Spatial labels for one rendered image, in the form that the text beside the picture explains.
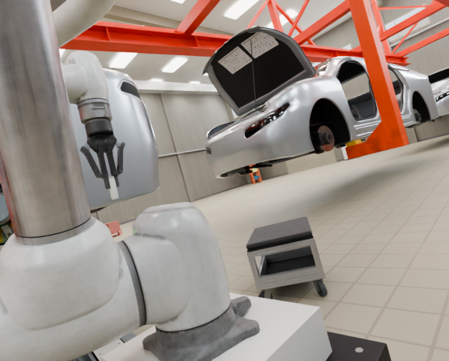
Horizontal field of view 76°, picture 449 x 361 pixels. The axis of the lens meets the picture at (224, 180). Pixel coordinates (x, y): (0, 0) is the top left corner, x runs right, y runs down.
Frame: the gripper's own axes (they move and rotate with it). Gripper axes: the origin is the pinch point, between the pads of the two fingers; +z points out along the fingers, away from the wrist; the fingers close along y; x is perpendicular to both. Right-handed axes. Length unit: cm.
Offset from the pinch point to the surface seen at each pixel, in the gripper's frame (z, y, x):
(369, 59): -95, 323, 72
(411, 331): 72, 80, -34
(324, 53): -266, 664, 338
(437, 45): -345, 1427, 325
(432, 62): -288, 1423, 356
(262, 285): 62, 68, 30
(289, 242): 42, 81, 16
